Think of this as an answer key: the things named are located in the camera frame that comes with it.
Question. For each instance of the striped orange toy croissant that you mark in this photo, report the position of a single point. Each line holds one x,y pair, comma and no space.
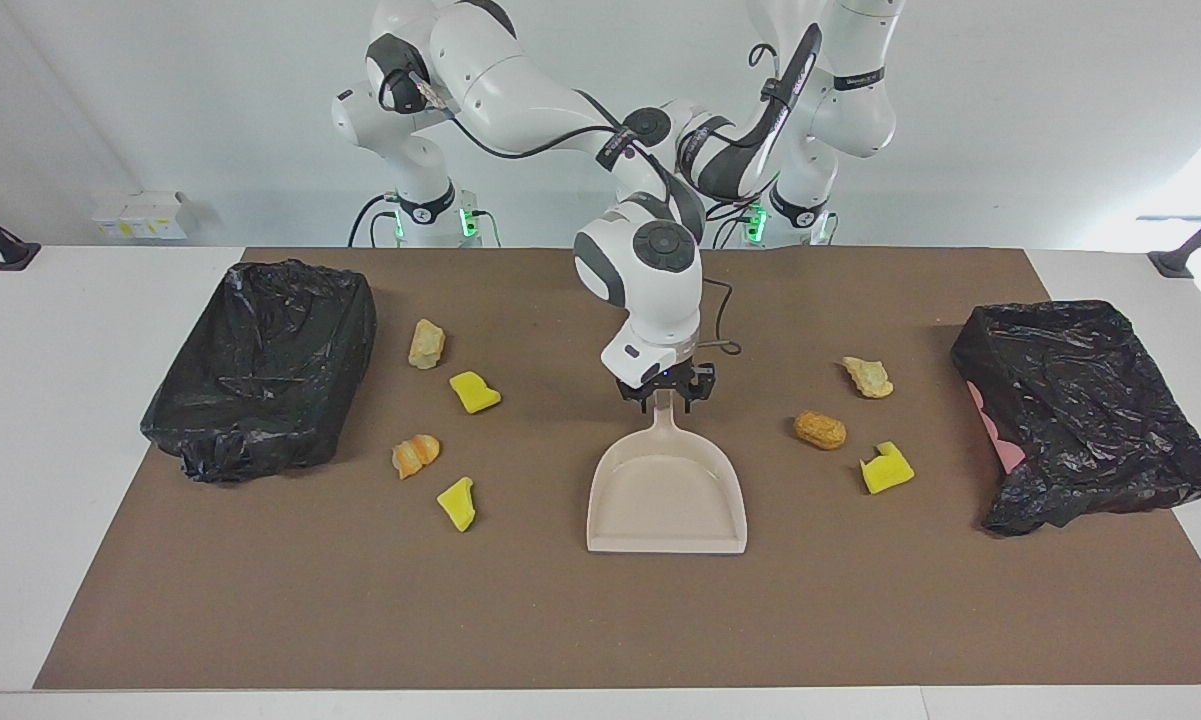
415,456

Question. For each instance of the pale toy dumpling piece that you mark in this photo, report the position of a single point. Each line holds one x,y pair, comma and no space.
426,345

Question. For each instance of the ridged yellow sponge piece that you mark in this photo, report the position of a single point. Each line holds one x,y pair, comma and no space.
473,393

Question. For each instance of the black trash bag over pink bin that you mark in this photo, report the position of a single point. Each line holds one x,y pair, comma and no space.
1090,420

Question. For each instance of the notched yellow sponge piece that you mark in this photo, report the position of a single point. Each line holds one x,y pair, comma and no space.
890,472

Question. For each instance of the pink plastic bin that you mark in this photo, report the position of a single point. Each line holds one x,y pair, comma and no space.
1005,450

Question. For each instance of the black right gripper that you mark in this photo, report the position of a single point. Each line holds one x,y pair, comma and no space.
640,388

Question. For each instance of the wedge yellow sponge piece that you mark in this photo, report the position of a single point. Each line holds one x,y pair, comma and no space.
457,505

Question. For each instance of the brown table mat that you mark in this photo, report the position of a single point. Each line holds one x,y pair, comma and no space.
560,620

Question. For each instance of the small white wall box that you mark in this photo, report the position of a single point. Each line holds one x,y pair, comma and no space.
110,222

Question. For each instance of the brown toy bread roll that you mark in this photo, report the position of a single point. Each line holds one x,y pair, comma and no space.
820,431

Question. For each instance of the tan toy pastry piece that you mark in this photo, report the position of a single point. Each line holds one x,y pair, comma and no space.
868,378

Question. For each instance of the large white wall box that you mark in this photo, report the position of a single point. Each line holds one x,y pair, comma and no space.
158,215

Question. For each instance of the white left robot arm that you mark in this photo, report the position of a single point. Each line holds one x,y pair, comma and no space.
860,110

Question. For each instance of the black trash bag lined bin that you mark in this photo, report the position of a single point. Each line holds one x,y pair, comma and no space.
260,380

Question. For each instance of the beige plastic dustpan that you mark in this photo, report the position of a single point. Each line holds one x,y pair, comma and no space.
665,490

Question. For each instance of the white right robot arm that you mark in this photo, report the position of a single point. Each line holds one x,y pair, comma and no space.
520,90

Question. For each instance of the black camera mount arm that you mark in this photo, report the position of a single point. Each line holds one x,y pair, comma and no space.
1175,262
0,245

